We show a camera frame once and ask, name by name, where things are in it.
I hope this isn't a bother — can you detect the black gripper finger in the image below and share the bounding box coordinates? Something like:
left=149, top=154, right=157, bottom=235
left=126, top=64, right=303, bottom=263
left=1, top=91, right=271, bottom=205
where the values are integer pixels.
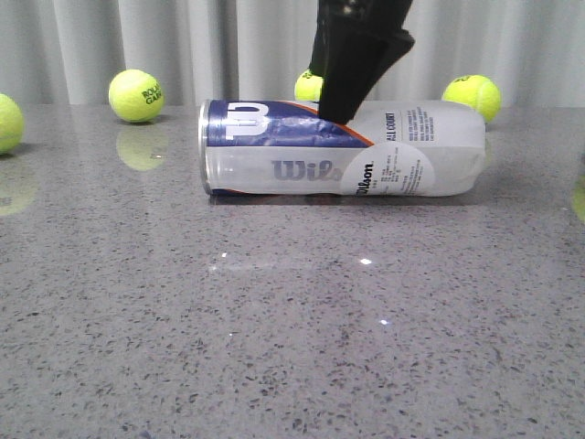
left=318, top=1, right=414, bottom=123
left=309, top=0, right=341, bottom=79

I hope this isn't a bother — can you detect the Wilson tennis ball can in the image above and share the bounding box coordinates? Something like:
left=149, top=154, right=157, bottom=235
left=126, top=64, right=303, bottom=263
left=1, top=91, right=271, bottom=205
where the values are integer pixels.
left=198, top=100, right=487, bottom=197

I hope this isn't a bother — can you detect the yellow tennis ball centre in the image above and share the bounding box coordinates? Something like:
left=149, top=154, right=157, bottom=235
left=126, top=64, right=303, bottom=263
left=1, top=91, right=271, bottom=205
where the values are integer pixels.
left=294, top=70, right=324, bottom=102

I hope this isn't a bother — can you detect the yellow tennis ball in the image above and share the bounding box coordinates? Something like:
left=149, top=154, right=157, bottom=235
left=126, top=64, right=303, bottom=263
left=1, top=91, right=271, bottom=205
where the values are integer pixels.
left=441, top=75, right=502, bottom=123
left=294, top=70, right=324, bottom=102

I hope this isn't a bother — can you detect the yellow tennis ball right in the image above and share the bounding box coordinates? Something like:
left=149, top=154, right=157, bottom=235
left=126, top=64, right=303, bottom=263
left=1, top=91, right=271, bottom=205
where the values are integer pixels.
left=441, top=75, right=502, bottom=123

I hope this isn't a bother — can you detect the Roland Garros tennis ball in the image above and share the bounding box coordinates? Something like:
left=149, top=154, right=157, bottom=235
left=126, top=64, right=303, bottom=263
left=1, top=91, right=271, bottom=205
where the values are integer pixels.
left=108, top=70, right=165, bottom=123

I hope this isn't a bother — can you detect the Wilson 3 tennis ball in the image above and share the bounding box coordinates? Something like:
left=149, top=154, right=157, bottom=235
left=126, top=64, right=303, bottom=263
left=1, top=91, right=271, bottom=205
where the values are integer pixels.
left=0, top=93, right=25, bottom=155

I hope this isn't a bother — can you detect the white pleated curtain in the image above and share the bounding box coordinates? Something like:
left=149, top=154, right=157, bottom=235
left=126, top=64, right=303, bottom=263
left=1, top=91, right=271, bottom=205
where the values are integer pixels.
left=1, top=1, right=584, bottom=107

